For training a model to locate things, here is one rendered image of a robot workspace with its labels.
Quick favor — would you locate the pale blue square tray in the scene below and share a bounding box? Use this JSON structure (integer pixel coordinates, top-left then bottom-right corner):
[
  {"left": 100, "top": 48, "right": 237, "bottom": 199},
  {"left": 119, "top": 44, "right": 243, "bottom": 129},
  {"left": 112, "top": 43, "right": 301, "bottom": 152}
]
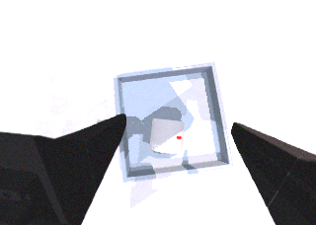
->
[{"left": 113, "top": 61, "right": 235, "bottom": 184}]

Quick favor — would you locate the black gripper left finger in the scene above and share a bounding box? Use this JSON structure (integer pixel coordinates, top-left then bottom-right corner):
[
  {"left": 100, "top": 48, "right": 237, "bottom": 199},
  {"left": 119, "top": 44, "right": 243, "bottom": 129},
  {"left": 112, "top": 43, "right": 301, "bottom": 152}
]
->
[{"left": 0, "top": 113, "right": 126, "bottom": 225}]

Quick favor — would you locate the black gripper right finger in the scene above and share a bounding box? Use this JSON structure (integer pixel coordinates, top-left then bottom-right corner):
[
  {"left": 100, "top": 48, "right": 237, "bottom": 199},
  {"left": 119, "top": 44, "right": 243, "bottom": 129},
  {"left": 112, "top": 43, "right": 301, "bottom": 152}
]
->
[{"left": 231, "top": 122, "right": 316, "bottom": 225}]

